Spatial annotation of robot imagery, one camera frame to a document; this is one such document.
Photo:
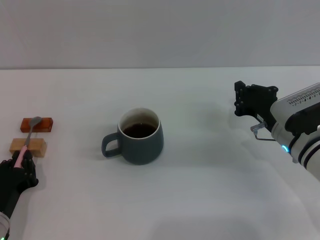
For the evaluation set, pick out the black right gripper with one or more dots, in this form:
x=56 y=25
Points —
x=266 y=112

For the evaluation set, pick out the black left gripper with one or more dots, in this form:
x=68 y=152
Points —
x=12 y=185

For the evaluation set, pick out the grey ceramic mug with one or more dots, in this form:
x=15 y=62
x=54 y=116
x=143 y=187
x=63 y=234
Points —
x=142 y=150

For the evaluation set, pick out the light wooden block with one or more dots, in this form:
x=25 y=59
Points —
x=37 y=147

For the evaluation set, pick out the red-brown wooden block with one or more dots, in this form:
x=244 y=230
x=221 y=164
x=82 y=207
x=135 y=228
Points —
x=46 y=125

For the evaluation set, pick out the dark coffee liquid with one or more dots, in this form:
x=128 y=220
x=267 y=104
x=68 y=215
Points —
x=138 y=131

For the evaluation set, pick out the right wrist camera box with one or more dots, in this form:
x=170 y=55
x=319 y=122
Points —
x=297 y=101

